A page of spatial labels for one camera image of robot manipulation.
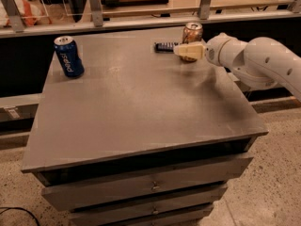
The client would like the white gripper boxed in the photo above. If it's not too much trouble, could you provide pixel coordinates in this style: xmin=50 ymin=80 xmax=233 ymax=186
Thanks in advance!
xmin=173 ymin=33 xmax=246 ymax=68

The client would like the orange LaCroix can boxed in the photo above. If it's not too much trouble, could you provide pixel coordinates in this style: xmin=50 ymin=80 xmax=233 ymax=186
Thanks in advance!
xmin=182 ymin=22 xmax=203 ymax=62

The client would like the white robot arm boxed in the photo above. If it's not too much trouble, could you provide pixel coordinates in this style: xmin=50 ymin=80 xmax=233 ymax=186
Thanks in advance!
xmin=173 ymin=33 xmax=301 ymax=100

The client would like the blue Pepsi can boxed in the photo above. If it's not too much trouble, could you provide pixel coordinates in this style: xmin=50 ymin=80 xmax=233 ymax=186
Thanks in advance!
xmin=54 ymin=36 xmax=85 ymax=78

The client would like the grey drawer cabinet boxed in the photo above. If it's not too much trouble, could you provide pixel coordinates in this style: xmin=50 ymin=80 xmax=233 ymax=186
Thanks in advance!
xmin=22 ymin=27 xmax=267 ymax=226

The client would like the top drawer knob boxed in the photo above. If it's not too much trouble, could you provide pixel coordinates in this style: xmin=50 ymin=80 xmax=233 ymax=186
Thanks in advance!
xmin=151 ymin=181 xmax=161 ymax=191

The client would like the orange white bag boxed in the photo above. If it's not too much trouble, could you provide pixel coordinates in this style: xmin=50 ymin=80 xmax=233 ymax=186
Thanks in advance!
xmin=0 ymin=0 xmax=52 ymax=27

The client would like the metal railing frame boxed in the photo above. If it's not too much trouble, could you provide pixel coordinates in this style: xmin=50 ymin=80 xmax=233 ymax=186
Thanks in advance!
xmin=0 ymin=0 xmax=301 ymax=38

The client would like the black floor cable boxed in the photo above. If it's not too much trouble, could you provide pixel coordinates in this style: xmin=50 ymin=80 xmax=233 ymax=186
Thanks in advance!
xmin=0 ymin=206 xmax=41 ymax=226

